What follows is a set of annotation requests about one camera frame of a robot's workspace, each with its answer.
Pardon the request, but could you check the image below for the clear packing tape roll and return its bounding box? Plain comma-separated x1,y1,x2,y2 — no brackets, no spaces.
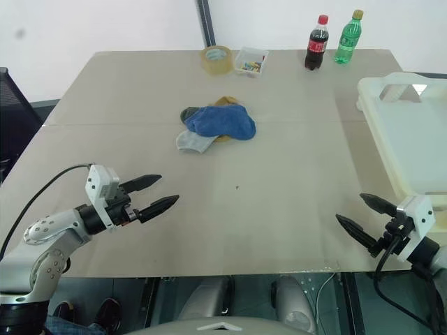
200,45,235,75

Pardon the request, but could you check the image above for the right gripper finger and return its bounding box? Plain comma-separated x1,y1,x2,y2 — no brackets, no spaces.
359,193,400,217
335,214,381,253

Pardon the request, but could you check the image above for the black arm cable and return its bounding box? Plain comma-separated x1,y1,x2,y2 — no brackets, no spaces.
372,237,447,335
0,163,96,261

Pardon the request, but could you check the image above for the white plastic bin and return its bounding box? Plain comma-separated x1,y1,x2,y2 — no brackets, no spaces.
355,72,447,233

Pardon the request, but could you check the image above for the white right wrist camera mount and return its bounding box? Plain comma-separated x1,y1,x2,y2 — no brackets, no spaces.
396,194,436,262

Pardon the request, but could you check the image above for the black shoe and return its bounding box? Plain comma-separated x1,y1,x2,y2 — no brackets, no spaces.
95,297,122,331
53,301,80,326

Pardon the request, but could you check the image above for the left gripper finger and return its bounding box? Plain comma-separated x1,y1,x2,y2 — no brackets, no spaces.
119,174,163,193
137,194,180,223

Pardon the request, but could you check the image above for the grey rounded robot leg cover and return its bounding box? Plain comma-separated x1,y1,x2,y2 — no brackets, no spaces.
177,277,235,322
270,274,318,333

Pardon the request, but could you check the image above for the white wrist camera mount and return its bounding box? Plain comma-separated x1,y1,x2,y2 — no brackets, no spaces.
396,194,436,262
85,164,122,232

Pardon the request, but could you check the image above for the dark green sock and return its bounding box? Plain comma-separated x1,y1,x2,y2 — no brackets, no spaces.
180,106,200,124

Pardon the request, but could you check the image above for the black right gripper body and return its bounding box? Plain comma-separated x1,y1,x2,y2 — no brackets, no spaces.
369,212,416,259

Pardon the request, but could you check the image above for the black table leg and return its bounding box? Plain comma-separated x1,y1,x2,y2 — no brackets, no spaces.
339,271,362,335
140,277,161,329

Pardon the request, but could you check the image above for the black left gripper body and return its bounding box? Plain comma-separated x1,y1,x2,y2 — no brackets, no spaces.
104,186,141,228

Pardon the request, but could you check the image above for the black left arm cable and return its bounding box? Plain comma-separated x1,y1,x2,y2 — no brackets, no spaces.
0,163,96,261

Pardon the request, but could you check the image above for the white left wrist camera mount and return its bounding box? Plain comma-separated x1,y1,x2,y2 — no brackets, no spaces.
85,164,122,232

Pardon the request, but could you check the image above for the grey robot torso front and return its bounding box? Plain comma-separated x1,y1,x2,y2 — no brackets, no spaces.
124,315,312,335

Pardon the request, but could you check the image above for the black mesh chair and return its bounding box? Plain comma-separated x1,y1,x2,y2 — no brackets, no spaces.
0,67,45,186

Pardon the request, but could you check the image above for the thin white cable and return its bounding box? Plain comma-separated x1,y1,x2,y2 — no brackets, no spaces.
313,271,337,326

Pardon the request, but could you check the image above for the small clear plastic tray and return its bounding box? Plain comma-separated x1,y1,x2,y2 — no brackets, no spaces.
233,46,270,78

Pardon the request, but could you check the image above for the light grey sock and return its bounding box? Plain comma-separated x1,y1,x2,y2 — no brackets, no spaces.
175,129,218,155

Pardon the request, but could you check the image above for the green bottle with yellow cap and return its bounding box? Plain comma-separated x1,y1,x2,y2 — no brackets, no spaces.
333,9,365,65

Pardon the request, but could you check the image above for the blue jeans leg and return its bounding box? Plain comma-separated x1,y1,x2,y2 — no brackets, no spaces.
44,315,106,335

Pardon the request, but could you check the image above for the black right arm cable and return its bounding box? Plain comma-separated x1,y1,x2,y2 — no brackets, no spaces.
372,237,447,335

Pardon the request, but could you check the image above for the blue sock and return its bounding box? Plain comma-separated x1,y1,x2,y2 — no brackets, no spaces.
184,104,258,142

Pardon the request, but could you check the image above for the mustard yellow sock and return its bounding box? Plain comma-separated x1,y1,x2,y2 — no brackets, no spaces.
212,96,242,144

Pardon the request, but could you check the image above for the dark wall post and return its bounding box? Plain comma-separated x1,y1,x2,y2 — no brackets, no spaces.
196,0,216,48

